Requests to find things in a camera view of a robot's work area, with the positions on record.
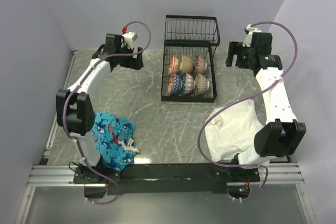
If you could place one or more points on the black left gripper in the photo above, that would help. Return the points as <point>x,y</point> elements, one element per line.
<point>134,63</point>

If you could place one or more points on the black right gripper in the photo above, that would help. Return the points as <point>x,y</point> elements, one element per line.
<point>236,48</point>

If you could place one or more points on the orange diamond patterned bowl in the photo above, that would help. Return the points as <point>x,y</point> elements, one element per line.
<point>174,85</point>

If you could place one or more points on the orange floral patterned bowl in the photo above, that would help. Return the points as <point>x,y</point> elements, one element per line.
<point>174,65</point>

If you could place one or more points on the grey floral patterned bowl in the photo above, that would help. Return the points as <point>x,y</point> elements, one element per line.
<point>186,65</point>

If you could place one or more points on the black wire dish rack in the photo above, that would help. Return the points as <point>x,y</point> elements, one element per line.
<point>191,36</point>

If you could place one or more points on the blue triangle patterned bowl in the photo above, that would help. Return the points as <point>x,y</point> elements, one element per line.
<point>188,84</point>

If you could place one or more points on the red geometric patterned bowl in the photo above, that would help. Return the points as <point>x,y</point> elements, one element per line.
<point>201,84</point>

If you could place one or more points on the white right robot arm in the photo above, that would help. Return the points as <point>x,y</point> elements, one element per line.
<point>283,132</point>

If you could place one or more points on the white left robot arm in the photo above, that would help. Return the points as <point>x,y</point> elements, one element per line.
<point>74,109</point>

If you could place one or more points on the blue shark print shorts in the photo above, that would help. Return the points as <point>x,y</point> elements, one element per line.
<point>114,140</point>

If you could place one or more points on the white cloth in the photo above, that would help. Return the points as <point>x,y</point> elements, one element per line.
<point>232,131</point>

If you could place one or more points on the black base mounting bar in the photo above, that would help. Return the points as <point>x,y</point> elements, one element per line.
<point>162,178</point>

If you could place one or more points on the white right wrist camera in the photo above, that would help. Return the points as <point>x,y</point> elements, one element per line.
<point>250,31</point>

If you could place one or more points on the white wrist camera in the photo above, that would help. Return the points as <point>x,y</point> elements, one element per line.
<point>250,31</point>
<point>129,38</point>

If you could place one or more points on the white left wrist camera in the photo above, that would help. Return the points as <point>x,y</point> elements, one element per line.
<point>129,38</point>

